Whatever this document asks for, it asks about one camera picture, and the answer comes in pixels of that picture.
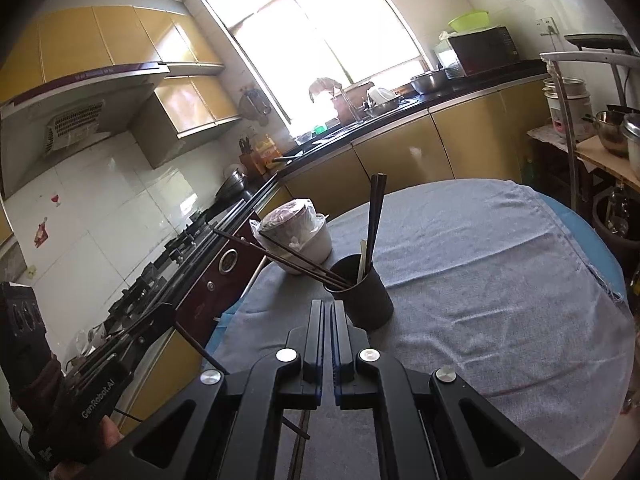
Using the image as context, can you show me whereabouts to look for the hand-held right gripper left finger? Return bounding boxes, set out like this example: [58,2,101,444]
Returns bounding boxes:
[87,299,332,480]

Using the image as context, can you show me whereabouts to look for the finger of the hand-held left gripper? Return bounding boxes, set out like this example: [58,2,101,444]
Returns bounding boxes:
[107,302,177,361]

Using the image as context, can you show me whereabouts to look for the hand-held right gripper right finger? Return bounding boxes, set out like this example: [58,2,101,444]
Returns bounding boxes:
[331,300,581,480]

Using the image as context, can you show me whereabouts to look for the black utensil holder cup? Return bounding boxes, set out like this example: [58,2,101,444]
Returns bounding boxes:
[324,254,395,332]

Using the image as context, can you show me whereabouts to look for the dark wooden chopstick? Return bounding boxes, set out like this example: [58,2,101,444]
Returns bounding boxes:
[256,231,348,288]
[364,174,380,271]
[369,174,388,271]
[210,226,353,291]
[174,322,312,440]

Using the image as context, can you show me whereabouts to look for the cream plastic spoon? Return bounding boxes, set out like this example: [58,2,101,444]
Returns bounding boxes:
[356,239,371,283]

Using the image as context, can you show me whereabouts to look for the person's left hand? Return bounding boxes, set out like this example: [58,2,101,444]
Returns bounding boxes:
[96,414,125,461]

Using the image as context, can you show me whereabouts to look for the black gas stove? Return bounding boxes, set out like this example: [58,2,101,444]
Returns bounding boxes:
[105,200,281,331]

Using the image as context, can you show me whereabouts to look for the dark red built-in cabinet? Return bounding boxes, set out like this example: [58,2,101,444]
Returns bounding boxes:
[175,225,268,351]

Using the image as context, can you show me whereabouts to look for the white ceramic bowl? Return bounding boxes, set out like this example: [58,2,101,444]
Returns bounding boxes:
[257,215,333,276]

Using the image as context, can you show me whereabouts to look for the plastic-wrapped bowl stack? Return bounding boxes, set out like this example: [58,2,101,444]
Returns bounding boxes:
[250,199,328,256]

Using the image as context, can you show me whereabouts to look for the wooden knife block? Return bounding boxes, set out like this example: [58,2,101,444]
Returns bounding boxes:
[237,137,261,176]

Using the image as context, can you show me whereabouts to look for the yellow base cabinets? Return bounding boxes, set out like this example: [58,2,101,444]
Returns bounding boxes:
[120,77,556,436]

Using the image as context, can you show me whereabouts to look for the yellow oil bottle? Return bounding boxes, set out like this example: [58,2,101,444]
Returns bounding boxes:
[255,134,282,171]

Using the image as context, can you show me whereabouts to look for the range hood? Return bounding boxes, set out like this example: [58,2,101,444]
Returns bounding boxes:
[0,61,171,201]

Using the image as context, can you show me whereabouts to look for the steel faucet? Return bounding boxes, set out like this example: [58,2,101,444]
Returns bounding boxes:
[332,86,365,126]

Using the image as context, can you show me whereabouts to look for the steel dish rack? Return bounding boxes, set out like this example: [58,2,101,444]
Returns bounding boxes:
[362,86,406,113]

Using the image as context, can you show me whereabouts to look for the wooden cutting board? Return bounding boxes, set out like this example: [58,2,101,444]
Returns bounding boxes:
[332,80,376,111]

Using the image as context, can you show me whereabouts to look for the blue table cover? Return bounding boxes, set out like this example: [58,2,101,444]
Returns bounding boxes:
[202,195,628,361]

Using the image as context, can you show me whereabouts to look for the steel basin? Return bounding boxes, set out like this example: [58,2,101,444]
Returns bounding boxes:
[410,70,448,95]

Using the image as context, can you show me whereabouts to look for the yellow upper cabinet row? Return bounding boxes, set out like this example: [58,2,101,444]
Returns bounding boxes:
[0,5,224,98]

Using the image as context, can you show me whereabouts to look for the kitchen window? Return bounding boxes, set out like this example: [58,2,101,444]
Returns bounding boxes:
[200,0,431,128]

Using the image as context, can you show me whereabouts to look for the black kitchen countertop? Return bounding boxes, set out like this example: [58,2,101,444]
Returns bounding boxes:
[215,59,551,211]

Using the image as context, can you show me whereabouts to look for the low wooden table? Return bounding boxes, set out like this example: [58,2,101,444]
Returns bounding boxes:
[575,135,640,186]

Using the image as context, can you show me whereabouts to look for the silver microwave oven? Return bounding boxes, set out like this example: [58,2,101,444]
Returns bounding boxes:
[434,25,521,78]

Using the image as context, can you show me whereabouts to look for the white rice cooker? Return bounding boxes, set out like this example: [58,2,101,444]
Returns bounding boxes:
[542,76,596,141]

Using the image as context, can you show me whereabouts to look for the small steel pot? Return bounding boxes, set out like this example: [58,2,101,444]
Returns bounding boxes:
[582,109,633,157]

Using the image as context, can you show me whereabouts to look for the green plastic basin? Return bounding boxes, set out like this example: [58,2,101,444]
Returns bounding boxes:
[447,10,491,33]

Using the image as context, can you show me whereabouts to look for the steel pot with lid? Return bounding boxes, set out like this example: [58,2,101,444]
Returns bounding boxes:
[621,112,640,173]

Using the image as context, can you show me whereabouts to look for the grey metal rack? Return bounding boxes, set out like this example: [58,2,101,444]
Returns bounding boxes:
[539,50,640,221]

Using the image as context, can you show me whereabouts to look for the black flat cooker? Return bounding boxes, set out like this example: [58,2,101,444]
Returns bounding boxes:
[564,32,628,53]

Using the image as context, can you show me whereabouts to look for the yellow wall cabinet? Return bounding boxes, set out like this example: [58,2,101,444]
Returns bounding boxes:
[132,74,244,170]

